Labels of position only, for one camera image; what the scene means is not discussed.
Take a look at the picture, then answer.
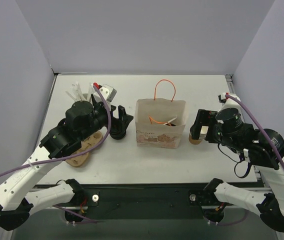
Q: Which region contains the printed paper takeout bag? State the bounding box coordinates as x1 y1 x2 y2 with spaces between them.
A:
134 79 188 150

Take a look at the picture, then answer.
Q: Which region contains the black plastic cup lid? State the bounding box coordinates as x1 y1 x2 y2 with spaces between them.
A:
163 122 176 127

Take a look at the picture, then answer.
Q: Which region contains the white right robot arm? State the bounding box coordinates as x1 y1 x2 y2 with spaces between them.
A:
189 107 284 233

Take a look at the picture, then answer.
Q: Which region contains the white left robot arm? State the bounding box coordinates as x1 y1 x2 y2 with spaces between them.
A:
0 101 134 231

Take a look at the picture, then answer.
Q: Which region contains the white straw holder cup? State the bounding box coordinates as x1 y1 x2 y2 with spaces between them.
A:
82 92 102 104

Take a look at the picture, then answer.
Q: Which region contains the brown cardboard cup carrier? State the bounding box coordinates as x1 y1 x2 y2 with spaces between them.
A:
65 131 103 168

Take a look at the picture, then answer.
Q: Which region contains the stack of brown paper cups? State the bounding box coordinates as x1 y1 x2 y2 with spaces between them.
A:
188 126 209 145

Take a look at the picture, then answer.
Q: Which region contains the stack of black lids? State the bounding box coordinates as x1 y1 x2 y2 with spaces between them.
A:
109 122 127 140

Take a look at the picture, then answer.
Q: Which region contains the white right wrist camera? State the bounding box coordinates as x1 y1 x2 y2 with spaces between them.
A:
218 92 241 112

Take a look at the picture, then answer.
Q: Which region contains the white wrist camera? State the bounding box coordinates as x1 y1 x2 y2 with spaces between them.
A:
218 92 241 112
91 82 117 109

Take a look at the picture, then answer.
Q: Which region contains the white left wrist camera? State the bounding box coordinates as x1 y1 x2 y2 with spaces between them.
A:
91 82 117 109

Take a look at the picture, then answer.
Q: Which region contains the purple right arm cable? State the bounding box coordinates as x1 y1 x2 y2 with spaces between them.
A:
216 93 284 227

